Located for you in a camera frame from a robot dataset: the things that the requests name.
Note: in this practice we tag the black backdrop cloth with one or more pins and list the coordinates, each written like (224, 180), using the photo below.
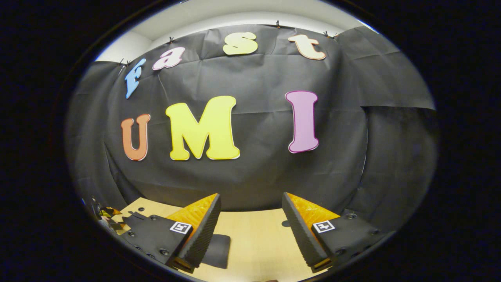
(258, 78)

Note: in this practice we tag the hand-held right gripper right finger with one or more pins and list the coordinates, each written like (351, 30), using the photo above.
(303, 239)

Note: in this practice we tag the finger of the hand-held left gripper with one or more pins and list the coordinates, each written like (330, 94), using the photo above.
(109, 217)

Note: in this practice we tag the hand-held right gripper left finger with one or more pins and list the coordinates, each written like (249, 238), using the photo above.
(203, 239)

